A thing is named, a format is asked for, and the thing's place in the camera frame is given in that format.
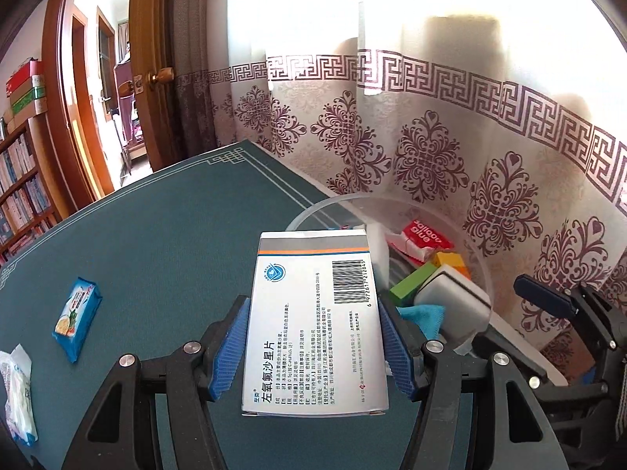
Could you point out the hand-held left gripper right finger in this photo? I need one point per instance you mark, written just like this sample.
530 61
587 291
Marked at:
397 347

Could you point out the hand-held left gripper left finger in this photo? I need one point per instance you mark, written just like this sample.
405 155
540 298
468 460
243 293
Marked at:
228 347

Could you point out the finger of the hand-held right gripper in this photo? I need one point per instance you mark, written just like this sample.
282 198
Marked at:
543 293
509 352

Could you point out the green block with blue dots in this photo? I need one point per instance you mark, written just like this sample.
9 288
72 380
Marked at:
409 286

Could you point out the white medicine box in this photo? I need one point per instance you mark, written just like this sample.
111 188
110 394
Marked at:
313 328

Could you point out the orange and yellow toy brick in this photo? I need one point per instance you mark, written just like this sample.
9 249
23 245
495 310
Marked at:
448 259

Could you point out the red and white glue packet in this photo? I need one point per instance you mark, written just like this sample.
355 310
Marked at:
426 237

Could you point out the clear plastic container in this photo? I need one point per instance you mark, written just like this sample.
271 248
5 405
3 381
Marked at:
343 210

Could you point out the blue cloth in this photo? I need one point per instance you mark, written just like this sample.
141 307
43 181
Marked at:
426 316

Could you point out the white sponge block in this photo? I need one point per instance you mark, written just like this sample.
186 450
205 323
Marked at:
455 303

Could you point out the teal table mat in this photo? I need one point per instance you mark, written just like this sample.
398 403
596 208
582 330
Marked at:
161 235

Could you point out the blue cracker packet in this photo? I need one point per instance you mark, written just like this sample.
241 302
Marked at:
76 318

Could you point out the white patterned curtain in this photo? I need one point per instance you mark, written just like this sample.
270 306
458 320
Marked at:
416 147

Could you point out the white gauze packet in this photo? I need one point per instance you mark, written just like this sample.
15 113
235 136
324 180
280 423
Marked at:
17 396

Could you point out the wooden door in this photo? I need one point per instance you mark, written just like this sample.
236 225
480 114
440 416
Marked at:
152 122

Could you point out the wooden bookshelf with books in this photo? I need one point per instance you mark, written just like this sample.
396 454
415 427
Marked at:
19 181

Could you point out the hanging mauve pants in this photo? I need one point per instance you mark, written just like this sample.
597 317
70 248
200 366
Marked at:
126 98

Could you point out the brass door knob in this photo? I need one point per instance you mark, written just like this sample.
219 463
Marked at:
161 77

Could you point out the dark grey curtain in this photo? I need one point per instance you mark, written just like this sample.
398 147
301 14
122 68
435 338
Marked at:
191 34

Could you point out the stack of coloured boxes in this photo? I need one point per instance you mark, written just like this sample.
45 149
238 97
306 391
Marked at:
27 93

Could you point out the wooden door frame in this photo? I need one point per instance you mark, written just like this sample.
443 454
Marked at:
54 107

